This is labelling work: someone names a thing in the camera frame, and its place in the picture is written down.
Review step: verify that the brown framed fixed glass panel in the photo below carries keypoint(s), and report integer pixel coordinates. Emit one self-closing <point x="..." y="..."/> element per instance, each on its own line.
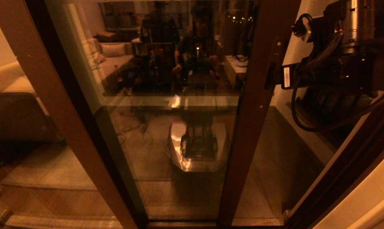
<point x="74" y="127"/>

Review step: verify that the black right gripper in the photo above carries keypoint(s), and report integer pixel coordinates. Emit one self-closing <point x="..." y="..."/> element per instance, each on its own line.
<point x="312" y="78"/>

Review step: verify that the brown framed sliding glass door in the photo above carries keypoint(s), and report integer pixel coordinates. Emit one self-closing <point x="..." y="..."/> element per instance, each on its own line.
<point x="255" y="127"/>

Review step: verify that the metal floor door track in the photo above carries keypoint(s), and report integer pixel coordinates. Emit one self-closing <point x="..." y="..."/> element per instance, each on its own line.
<point x="185" y="225"/>

